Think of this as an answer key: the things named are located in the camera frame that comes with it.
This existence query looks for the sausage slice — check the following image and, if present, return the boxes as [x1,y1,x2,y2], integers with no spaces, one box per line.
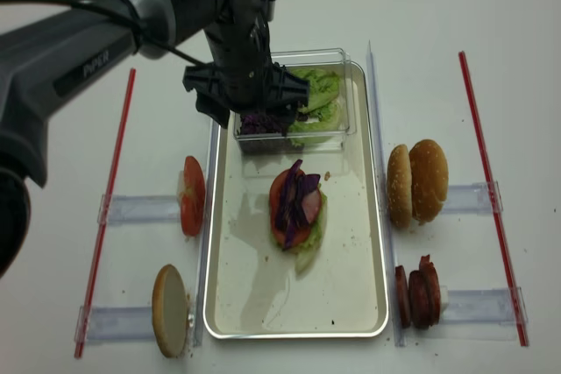
[419,255,442,326]
[395,265,411,328]
[408,270,432,329]

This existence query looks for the sausage slice left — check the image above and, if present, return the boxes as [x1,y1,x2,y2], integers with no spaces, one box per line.
[395,265,411,328]

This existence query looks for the purple cabbage pile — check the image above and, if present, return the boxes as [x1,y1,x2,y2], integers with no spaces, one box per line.
[238,114,295,136]

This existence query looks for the left red straw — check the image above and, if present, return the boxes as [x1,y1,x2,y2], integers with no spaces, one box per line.
[74,68,137,360]

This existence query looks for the clear divider rail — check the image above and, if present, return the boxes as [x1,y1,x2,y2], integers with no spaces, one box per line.
[190,123,221,348]
[366,41,407,348]

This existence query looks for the pink ham slice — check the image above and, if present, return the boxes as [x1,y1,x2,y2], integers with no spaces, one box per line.
[302,188,323,224]

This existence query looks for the sausage slice right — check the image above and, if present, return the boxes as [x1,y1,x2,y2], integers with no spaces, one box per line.
[419,255,442,326]

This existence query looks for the metal baking tray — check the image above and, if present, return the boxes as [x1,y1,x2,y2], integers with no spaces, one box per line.
[203,64,388,340]

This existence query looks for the sausage slice middle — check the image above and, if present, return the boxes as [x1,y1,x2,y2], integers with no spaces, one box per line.
[408,270,432,329]

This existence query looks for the clear holder lower right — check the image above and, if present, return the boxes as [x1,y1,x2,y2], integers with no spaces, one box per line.
[439,286,528,325]

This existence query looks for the clear holder lower left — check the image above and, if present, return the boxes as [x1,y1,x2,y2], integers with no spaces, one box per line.
[74,306,155,343]

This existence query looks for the red straw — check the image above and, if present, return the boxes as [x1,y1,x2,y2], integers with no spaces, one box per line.
[74,68,137,360]
[458,51,529,348]

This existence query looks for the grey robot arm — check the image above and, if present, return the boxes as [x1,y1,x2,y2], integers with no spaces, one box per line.
[1,0,309,270]

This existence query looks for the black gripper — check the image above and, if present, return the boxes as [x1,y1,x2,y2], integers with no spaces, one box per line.
[183,0,309,137]

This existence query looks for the right red straw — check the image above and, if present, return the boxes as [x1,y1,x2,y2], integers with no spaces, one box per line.
[458,51,529,348]

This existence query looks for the right clear divider rail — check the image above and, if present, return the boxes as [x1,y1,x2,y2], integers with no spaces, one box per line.
[366,41,407,348]

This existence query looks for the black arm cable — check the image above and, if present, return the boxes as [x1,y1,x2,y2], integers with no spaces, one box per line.
[65,0,207,67]

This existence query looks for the clear plastic container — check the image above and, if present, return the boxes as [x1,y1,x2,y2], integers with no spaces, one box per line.
[232,48,353,155]

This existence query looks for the lettuce under tomato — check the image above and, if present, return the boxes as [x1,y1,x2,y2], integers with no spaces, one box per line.
[269,191,328,277]

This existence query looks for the clear holder upper left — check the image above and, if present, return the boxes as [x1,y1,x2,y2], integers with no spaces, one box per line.
[97,194,180,225]

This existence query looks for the tomato slice on burger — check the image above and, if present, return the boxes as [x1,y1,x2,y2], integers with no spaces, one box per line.
[269,169,327,253]

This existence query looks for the left clear divider rail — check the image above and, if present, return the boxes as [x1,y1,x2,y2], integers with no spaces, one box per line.
[190,123,221,348]

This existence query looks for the clear holder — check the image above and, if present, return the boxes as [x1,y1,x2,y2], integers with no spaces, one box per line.
[97,194,180,225]
[74,306,155,343]
[439,286,528,325]
[441,182,503,215]

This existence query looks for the purple cabbage leaf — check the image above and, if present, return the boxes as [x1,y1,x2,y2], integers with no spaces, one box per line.
[275,159,320,248]

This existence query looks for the sesame bun left half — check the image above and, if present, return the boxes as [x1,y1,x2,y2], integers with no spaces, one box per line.
[387,144,413,229]

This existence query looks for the green lettuce pile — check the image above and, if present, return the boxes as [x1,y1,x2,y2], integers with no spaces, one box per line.
[288,67,343,133]

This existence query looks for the standing bun half left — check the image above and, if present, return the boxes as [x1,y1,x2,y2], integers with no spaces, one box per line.
[152,265,188,358]

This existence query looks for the standing tomato slice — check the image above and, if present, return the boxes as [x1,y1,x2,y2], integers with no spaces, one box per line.
[180,156,206,237]

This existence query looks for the clear holder upper right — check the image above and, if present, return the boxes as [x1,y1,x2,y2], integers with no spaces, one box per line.
[441,182,503,215]

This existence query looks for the brown bun right half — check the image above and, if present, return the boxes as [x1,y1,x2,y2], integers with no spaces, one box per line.
[409,139,449,224]

